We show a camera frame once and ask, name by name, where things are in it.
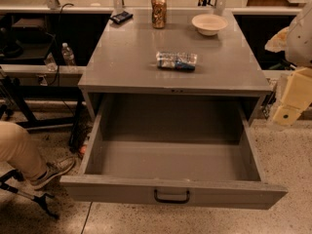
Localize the grey top drawer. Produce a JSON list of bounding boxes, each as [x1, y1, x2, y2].
[[60, 94, 287, 210]]

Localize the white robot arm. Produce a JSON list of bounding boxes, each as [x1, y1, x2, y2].
[[265, 2, 312, 126]]

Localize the grey metal drawer cabinet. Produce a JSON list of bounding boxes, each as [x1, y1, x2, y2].
[[79, 9, 270, 129]]

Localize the white paper bowl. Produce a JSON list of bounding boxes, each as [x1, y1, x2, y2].
[[192, 14, 228, 36]]

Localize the crushed plastic water bottle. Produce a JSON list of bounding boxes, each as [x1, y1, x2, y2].
[[156, 52, 197, 71]]

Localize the gold soda can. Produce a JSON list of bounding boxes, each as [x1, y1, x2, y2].
[[151, 0, 167, 29]]

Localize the black snack packet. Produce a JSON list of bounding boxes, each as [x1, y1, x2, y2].
[[110, 11, 133, 24]]

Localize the upright plastic water bottle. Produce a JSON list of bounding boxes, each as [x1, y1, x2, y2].
[[61, 43, 76, 66]]

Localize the grey sneaker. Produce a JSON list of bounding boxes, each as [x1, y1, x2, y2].
[[30, 157, 75, 190]]

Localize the black chair base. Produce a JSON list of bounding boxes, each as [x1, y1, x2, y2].
[[0, 170, 59, 219]]

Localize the person leg beige trousers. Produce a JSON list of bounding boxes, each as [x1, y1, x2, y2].
[[0, 121, 47, 181]]

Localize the black hanging cable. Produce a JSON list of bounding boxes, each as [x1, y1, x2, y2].
[[45, 2, 75, 87]]

